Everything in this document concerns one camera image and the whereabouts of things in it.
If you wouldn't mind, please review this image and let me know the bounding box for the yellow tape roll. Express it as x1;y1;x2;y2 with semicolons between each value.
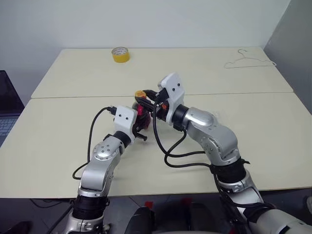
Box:
111;46;130;64

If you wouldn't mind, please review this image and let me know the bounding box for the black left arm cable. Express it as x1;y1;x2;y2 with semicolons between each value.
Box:
72;106;117;181

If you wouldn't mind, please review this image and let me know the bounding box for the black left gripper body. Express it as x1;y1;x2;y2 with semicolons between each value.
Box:
131;123;144;143

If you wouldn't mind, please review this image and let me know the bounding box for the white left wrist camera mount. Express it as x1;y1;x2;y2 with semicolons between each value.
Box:
112;105;137;146

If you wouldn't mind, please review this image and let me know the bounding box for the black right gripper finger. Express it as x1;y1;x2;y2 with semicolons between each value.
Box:
143;89;162;98
135;97;158;112

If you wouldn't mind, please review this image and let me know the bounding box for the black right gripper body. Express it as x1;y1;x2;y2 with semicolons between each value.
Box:
152;88;171;124

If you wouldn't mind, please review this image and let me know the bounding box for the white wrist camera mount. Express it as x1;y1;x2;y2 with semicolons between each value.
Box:
112;105;137;146
157;72;186;122

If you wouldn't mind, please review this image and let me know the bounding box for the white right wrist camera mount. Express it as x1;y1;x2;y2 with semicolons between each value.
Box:
157;72;186;122

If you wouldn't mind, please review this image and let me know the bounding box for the thin wire clothes hanger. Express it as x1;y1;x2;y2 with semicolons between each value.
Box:
224;48;277;70

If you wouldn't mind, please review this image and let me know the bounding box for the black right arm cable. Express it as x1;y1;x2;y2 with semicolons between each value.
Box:
151;102;277;224

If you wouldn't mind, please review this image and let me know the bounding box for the dark laptop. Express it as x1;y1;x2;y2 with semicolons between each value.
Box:
0;70;25;147

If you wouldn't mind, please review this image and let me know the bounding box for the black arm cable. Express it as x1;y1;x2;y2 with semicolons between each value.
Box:
151;102;277;224
72;106;117;181

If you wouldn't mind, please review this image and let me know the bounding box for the dark rounded shape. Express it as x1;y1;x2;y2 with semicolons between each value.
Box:
128;206;156;234

